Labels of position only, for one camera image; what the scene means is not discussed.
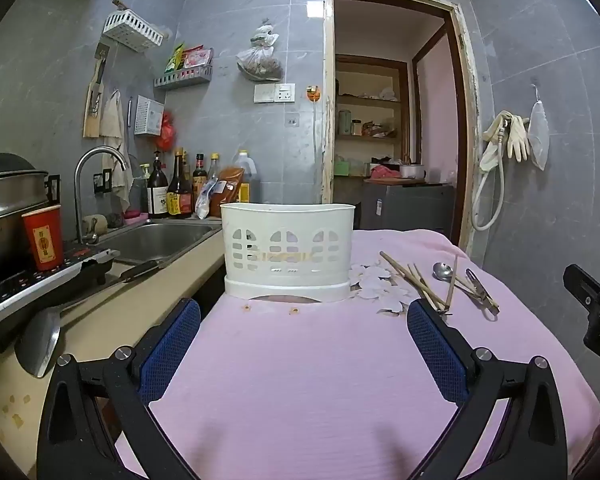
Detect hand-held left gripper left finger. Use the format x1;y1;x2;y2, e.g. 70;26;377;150
36;297;202;480

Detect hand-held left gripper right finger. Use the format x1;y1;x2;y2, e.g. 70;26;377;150
406;297;568;480

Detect wooden chopstick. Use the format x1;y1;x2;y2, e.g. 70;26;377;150
379;252;433;302
446;255;459;310
392;262;447;311
410;263;438;306

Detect metal spoon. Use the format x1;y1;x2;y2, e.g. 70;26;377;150
432;262;483;297

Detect white plastic utensil holder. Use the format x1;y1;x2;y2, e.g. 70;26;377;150
220;202;356;304

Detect beige kitchen counter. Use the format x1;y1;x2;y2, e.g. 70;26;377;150
0;217;231;461

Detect stainless steel sink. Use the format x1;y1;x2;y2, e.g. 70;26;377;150
92;222;223;267

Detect pink tablecloth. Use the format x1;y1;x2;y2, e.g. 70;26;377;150
115;229;600;480

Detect grey refrigerator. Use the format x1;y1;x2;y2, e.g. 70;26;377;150
355;181;456;233

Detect white blue packet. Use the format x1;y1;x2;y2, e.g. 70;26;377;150
195;177;226;220

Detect soy sauce bottle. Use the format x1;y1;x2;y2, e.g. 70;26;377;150
166;147;193;219

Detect dark pump bottle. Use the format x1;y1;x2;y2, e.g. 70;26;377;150
147;151;170;219

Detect induction cooker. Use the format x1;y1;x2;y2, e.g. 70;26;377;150
0;247;121;351

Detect hanging white mesh bag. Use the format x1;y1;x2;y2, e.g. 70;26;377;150
526;85;551;171

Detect cream rubber glove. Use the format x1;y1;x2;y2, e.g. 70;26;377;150
481;110;512;171
506;115;531;162

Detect orange spice bag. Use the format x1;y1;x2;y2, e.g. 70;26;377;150
207;167;246;218

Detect red paper cup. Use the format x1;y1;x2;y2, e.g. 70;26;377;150
21;205;65;272

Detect dark bottle red cap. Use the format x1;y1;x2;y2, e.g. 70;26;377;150
192;153;208;206

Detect steel kitchen faucet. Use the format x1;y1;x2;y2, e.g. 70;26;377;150
74;146;130;245

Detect red plastic bag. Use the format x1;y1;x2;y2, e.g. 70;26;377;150
157;111;177;152

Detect steel pot with lid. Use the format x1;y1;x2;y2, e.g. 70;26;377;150
0;144;49;286

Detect hanging beige towel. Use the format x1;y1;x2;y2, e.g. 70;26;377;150
99;89;135;211

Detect wooden shelf unit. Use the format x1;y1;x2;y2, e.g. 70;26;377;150
335;54;411;178

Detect green snack packet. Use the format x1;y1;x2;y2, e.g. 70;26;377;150
164;42;186;73

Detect red snack packet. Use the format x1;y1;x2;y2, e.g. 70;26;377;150
182;46;214;70

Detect hanging clear plastic bag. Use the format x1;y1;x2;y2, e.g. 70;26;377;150
236;20;283;82

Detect white shower hose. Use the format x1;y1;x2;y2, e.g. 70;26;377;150
471;115;511;232

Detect black handled cleaver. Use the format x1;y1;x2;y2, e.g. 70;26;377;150
14;259;159;379

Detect wooden door frame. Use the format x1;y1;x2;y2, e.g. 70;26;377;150
321;0;486;261

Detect white slotted wall box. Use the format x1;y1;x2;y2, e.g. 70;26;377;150
134;95;165;136

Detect grey wall shelf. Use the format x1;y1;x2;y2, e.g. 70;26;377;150
154;65;214;91

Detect white wall basket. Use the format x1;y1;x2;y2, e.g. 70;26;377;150
102;10;165;52

